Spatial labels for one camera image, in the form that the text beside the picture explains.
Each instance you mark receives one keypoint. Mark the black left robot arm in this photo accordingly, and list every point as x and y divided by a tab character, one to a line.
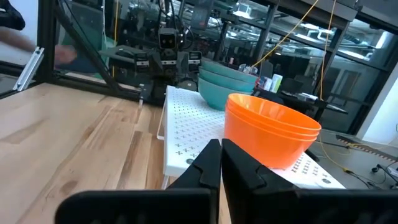
161	88

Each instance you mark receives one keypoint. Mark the person's hand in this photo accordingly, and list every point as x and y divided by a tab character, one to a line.
66	54

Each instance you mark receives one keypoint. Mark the white container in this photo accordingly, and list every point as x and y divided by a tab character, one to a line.
276	82

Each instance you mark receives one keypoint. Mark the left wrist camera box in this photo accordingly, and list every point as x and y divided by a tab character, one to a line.
168	39

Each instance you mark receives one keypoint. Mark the white perforated metal rack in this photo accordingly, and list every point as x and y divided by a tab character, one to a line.
192	124

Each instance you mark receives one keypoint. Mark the teal bowl patterned inside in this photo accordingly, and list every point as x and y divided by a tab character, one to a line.
214	96
217	78
217	70

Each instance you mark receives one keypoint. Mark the person's forearm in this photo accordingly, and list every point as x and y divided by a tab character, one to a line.
15	39

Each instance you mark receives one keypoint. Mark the orange plastic mini bowl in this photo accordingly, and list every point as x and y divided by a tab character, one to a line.
264	149
270	109

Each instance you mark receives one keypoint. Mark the black aluminium table frame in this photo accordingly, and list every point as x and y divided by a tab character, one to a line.
46	37

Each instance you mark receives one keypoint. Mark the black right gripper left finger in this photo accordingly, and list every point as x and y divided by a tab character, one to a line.
186	202

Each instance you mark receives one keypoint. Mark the white aluminium bar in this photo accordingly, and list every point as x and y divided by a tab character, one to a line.
29	68

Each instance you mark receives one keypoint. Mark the black rounded object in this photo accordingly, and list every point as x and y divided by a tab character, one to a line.
11	15

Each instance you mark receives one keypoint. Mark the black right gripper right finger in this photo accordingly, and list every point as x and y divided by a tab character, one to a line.
280	205

